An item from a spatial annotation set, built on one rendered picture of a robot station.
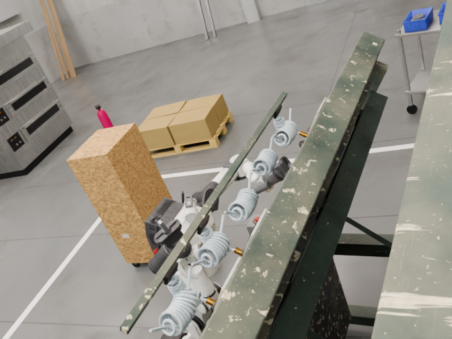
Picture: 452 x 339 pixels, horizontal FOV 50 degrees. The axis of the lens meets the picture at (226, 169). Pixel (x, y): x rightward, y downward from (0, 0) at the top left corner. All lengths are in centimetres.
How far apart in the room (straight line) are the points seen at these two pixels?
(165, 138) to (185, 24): 628
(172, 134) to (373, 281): 350
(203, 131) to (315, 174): 477
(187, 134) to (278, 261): 513
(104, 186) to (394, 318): 368
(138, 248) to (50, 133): 461
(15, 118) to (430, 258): 786
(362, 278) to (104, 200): 217
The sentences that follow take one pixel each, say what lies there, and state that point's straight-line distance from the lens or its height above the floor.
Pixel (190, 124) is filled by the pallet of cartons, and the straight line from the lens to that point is 607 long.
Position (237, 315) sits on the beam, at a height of 191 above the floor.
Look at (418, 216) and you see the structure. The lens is 65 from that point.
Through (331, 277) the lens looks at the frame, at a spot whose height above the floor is 63.
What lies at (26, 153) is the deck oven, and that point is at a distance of 825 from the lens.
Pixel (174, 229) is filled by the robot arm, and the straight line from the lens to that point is 194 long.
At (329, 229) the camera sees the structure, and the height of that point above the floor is 166.
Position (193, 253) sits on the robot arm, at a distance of 206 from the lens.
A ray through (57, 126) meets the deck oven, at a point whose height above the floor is 27.
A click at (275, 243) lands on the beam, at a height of 191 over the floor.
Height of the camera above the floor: 261
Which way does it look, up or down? 28 degrees down
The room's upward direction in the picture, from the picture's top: 22 degrees counter-clockwise
